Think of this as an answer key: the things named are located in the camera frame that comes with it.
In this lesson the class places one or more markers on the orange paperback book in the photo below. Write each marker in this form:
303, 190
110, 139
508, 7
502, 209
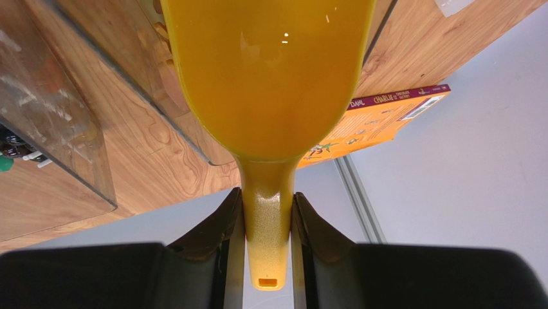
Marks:
373, 120

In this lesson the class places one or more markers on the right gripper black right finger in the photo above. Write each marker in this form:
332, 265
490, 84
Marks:
331, 271

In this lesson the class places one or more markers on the yellow plastic scoop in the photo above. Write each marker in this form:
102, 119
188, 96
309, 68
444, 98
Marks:
268, 80

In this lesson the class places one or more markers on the clear box of wrapped candies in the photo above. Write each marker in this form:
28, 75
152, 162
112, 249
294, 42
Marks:
130, 38

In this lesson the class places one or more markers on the clear box of lollipops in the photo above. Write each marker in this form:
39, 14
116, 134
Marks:
54, 164

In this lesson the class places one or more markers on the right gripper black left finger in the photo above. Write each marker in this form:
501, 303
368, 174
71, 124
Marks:
202, 269

